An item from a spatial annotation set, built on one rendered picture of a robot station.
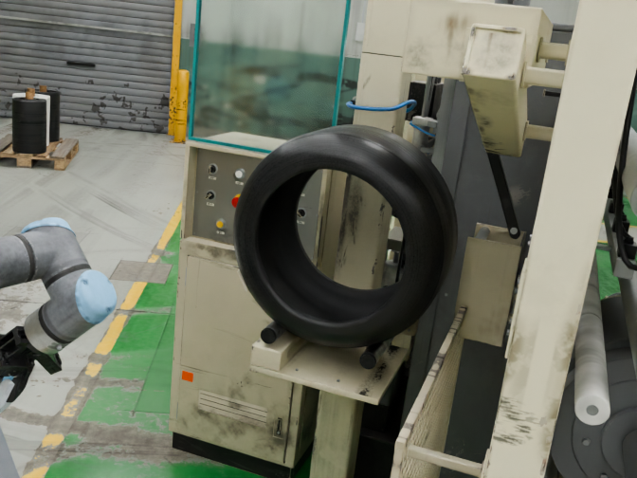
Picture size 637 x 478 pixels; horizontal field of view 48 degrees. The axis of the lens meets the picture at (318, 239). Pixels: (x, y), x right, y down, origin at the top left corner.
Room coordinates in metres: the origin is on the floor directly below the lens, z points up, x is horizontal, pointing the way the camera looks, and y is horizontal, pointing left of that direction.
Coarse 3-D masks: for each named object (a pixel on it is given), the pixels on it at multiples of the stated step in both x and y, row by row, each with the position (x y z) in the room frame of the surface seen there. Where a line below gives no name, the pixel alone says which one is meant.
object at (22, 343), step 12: (0, 336) 1.26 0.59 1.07; (12, 336) 1.25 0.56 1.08; (24, 336) 1.25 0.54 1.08; (0, 348) 1.23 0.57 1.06; (12, 348) 1.25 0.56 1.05; (24, 348) 1.24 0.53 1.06; (0, 360) 1.22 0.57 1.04; (12, 360) 1.24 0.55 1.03; (24, 360) 1.26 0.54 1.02; (0, 372) 1.24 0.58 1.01; (12, 372) 1.26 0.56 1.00
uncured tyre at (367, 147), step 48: (288, 144) 1.81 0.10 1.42; (336, 144) 1.75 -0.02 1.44; (384, 144) 1.76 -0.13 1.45; (288, 192) 2.06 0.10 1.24; (384, 192) 1.69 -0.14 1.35; (432, 192) 1.73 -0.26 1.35; (240, 240) 1.81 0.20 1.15; (288, 240) 2.06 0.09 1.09; (432, 240) 1.68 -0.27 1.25; (288, 288) 1.99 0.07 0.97; (336, 288) 2.01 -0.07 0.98; (384, 288) 1.97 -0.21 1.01; (432, 288) 1.69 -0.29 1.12; (336, 336) 1.72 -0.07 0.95; (384, 336) 1.71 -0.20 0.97
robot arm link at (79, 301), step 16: (80, 272) 1.25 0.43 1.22; (96, 272) 1.26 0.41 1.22; (48, 288) 1.24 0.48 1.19; (64, 288) 1.22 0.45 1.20; (80, 288) 1.21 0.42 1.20; (96, 288) 1.23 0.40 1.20; (112, 288) 1.27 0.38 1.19; (48, 304) 1.23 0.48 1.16; (64, 304) 1.21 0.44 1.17; (80, 304) 1.20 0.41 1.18; (96, 304) 1.21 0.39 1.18; (112, 304) 1.24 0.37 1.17; (48, 320) 1.22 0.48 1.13; (64, 320) 1.21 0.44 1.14; (80, 320) 1.21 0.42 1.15; (96, 320) 1.22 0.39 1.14; (64, 336) 1.22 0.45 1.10; (80, 336) 1.25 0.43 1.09
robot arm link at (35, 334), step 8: (32, 312) 1.26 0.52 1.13; (32, 320) 1.23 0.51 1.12; (24, 328) 1.23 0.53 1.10; (32, 328) 1.22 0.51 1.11; (40, 328) 1.22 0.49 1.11; (32, 336) 1.22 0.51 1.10; (40, 336) 1.22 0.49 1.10; (48, 336) 1.22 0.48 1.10; (32, 344) 1.22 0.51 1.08; (40, 344) 1.22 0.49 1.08; (48, 344) 1.22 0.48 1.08; (56, 344) 1.23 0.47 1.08; (64, 344) 1.24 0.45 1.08; (48, 352) 1.23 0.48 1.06; (56, 352) 1.25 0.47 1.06
